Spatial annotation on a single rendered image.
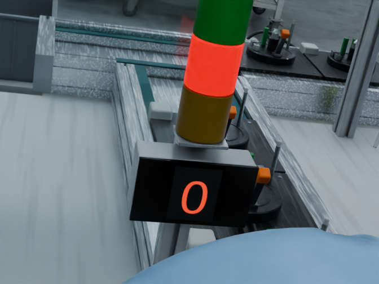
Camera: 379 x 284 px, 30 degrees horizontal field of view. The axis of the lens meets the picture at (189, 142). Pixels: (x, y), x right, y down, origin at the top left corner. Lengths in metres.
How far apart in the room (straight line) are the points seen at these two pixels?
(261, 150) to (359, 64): 0.49
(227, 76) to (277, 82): 1.22
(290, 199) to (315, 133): 0.63
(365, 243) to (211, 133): 0.53
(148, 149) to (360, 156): 1.15
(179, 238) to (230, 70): 0.22
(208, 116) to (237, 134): 0.74
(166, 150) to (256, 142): 0.76
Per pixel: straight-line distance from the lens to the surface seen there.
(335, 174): 1.66
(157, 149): 0.70
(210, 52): 0.65
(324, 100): 1.94
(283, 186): 1.29
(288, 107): 1.92
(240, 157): 0.72
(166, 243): 0.78
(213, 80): 0.66
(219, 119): 0.68
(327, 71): 2.01
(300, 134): 1.83
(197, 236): 1.05
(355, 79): 1.83
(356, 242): 0.16
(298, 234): 0.15
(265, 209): 1.16
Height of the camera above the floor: 1.54
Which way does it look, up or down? 24 degrees down
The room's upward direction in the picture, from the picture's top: 11 degrees clockwise
